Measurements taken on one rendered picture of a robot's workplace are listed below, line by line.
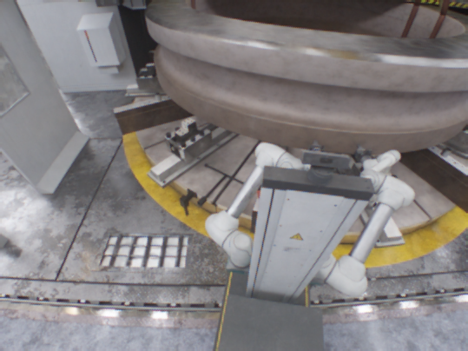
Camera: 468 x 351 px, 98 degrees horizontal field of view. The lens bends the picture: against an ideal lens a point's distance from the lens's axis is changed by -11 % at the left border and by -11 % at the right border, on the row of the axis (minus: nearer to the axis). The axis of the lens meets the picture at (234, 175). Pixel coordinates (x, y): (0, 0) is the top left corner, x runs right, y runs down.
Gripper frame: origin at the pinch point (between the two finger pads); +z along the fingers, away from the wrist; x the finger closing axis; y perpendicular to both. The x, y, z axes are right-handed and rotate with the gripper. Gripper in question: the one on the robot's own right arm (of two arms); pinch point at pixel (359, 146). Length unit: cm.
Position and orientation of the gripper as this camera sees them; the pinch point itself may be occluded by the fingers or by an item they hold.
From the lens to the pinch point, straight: 237.6
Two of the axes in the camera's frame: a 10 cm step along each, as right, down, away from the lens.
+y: 0.0, 6.9, 7.3
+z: 0.3, -7.3, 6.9
